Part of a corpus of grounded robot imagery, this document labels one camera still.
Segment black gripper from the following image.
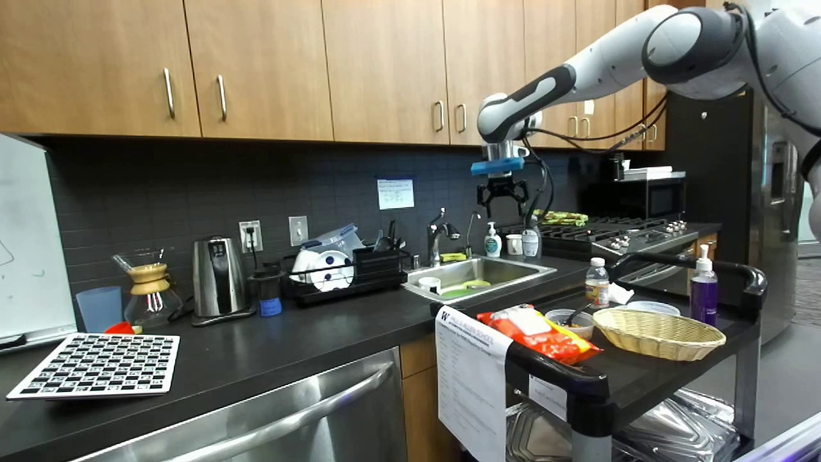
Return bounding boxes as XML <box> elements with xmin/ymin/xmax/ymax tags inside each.
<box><xmin>475</xmin><ymin>174</ymin><xmax>537</xmax><ymax>220</ymax></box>

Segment juice bottle with orange label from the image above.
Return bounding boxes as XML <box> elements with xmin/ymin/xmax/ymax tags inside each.
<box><xmin>585</xmin><ymin>253</ymin><xmax>612</xmax><ymax>310</ymax></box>

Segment clear bottle with green cap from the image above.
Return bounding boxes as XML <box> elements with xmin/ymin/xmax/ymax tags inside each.
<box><xmin>521</xmin><ymin>211</ymin><xmax>543</xmax><ymax>260</ymax></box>

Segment purple soap pump bottle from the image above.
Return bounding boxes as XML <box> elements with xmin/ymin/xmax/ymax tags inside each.
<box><xmin>687</xmin><ymin>242</ymin><xmax>721</xmax><ymax>325</ymax></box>

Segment clear hand soap dispenser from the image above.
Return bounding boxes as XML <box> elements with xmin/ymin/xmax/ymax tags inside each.
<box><xmin>481</xmin><ymin>219</ymin><xmax>506</xmax><ymax>260</ymax></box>

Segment thin chrome tap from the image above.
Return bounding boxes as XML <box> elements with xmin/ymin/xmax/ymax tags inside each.
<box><xmin>463</xmin><ymin>211</ymin><xmax>488</xmax><ymax>260</ymax></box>

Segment green oven mitts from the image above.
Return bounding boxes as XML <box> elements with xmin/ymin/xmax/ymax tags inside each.
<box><xmin>533</xmin><ymin>205</ymin><xmax>593</xmax><ymax>230</ymax></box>

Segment stainless steel sink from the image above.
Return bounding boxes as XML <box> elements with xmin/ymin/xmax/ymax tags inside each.
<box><xmin>401</xmin><ymin>253</ymin><xmax>560</xmax><ymax>305</ymax></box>

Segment chrome kitchen faucet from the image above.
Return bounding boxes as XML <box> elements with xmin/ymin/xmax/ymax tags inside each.
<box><xmin>425</xmin><ymin>203</ymin><xmax>463</xmax><ymax>268</ymax></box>

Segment green sponge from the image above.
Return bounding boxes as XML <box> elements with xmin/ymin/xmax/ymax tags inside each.
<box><xmin>439</xmin><ymin>274</ymin><xmax>494</xmax><ymax>301</ymax></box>

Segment paper note on backsplash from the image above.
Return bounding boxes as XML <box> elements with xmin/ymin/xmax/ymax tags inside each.
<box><xmin>375</xmin><ymin>178</ymin><xmax>417</xmax><ymax>214</ymax></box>

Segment gas stove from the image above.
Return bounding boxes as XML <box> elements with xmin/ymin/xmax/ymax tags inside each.
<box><xmin>547</xmin><ymin>214</ymin><xmax>721</xmax><ymax>291</ymax></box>

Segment orange snack bag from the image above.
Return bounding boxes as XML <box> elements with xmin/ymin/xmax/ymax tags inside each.
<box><xmin>475</xmin><ymin>304</ymin><xmax>603</xmax><ymax>366</ymax></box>

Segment black dish rack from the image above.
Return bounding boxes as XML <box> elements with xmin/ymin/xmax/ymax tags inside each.
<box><xmin>281</xmin><ymin>244</ymin><xmax>416</xmax><ymax>305</ymax></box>

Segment black microwave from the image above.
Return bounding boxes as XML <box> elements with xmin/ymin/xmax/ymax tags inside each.
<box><xmin>580</xmin><ymin>160</ymin><xmax>689</xmax><ymax>220</ymax></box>

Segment crumpled white napkin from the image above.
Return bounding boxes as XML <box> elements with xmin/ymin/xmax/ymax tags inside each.
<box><xmin>608</xmin><ymin>279</ymin><xmax>642</xmax><ymax>307</ymax></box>

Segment clear plastic round container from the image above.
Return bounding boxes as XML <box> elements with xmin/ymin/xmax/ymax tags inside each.
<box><xmin>612</xmin><ymin>298</ymin><xmax>664</xmax><ymax>315</ymax></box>

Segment clear plastic lid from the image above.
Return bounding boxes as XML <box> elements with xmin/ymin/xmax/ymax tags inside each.
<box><xmin>630</xmin><ymin>298</ymin><xmax>683</xmax><ymax>318</ymax></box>

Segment woven wicker basket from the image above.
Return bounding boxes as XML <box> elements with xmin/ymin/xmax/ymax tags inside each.
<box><xmin>590</xmin><ymin>305</ymin><xmax>728</xmax><ymax>363</ymax></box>

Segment stainless steel refrigerator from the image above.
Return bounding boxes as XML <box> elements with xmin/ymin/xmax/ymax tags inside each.
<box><xmin>664</xmin><ymin>85</ymin><xmax>809</xmax><ymax>345</ymax></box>

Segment silver foil bags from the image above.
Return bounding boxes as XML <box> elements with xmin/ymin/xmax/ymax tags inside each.
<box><xmin>507</xmin><ymin>388</ymin><xmax>743</xmax><ymax>462</ymax></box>

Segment steel electric kettle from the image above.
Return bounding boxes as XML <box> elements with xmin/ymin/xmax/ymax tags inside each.
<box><xmin>189</xmin><ymin>233</ymin><xmax>258</xmax><ymax>328</ymax></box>

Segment stainless steel dishwasher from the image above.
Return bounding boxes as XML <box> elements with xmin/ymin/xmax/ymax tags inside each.
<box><xmin>67</xmin><ymin>345</ymin><xmax>407</xmax><ymax>462</ymax></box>

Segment glass coffee carafe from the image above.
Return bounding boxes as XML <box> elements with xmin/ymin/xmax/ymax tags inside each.
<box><xmin>109</xmin><ymin>247</ymin><xmax>185</xmax><ymax>333</ymax></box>

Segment blue plastic container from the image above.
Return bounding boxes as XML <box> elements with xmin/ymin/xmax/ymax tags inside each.
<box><xmin>73</xmin><ymin>282</ymin><xmax>126</xmax><ymax>333</ymax></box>

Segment checkerboard calibration board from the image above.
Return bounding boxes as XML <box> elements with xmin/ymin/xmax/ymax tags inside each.
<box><xmin>6</xmin><ymin>330</ymin><xmax>183</xmax><ymax>402</ymax></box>

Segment whiteboard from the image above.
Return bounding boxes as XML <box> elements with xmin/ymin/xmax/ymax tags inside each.
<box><xmin>0</xmin><ymin>130</ymin><xmax>80</xmax><ymax>346</ymax></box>

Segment blue camera bracket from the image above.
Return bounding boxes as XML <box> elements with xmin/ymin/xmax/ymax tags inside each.
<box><xmin>470</xmin><ymin>153</ymin><xmax>529</xmax><ymax>180</ymax></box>

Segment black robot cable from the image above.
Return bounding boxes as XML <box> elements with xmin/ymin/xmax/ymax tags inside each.
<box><xmin>521</xmin><ymin>85</ymin><xmax>674</xmax><ymax>219</ymax></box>

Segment wall power outlet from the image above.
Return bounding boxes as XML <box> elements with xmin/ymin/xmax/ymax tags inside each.
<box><xmin>284</xmin><ymin>214</ymin><xmax>311</xmax><ymax>248</ymax></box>
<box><xmin>236</xmin><ymin>215</ymin><xmax>267</xmax><ymax>253</ymax></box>

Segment wooden wall cabinets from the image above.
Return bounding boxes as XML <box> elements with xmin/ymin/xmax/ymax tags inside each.
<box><xmin>0</xmin><ymin>0</ymin><xmax>687</xmax><ymax>153</ymax></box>

